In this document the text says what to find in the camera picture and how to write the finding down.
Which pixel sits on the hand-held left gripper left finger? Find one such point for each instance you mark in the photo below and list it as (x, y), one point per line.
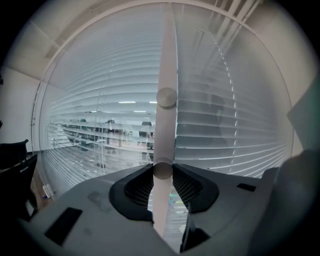
(100, 225)

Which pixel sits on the white slatted roller blind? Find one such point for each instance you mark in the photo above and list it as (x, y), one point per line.
(205, 130)
(115, 75)

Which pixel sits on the black office chair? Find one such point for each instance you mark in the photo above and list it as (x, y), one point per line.
(17, 172)

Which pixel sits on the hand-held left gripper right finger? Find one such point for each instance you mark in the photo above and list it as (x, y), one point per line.
(232, 200)

